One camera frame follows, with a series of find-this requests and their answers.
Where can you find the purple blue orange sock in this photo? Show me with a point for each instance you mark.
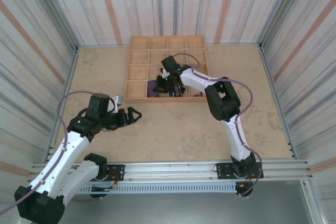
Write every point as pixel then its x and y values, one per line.
pixel 151 89

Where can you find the beige sock with red toe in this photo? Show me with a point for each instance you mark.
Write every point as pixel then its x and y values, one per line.
pixel 197 94

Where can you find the wooden sixteen-compartment tray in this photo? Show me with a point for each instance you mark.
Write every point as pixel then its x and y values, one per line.
pixel 139 58

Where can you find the aluminium enclosure frame post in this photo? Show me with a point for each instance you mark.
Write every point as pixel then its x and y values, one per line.
pixel 275 98
pixel 65 77

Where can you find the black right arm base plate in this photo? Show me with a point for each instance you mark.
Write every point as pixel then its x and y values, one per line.
pixel 225 170

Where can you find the aluminium mounting rail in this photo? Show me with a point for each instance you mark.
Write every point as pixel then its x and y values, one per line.
pixel 170 169

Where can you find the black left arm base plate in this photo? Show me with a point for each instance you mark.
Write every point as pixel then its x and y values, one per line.
pixel 116 171

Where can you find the black white striped sock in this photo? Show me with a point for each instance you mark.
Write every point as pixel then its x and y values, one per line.
pixel 174 93

